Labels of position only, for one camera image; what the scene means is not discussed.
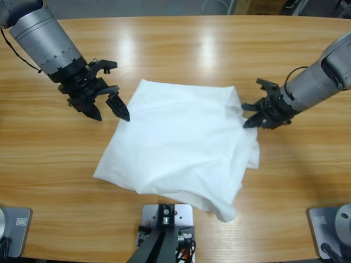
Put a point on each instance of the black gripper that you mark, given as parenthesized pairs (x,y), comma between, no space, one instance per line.
(79,85)
(277,109)

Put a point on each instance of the white t-shirt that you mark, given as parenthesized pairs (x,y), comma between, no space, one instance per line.
(175,137)

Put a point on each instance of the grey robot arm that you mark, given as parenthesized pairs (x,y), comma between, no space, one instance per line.
(41,41)
(315,82)

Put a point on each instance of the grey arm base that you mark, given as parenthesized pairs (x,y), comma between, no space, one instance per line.
(16,227)
(329,222)

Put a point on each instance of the brown cardboard box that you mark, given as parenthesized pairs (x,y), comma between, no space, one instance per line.
(260,5)

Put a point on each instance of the white chair frame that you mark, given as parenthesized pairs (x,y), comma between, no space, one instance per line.
(299,6)

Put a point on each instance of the grey camera mount plate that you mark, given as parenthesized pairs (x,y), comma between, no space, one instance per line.
(183,216)

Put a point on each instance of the black electronics bracket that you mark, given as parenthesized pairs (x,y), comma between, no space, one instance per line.
(189,228)

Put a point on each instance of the dark camera post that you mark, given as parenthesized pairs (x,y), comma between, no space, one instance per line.
(161,241)

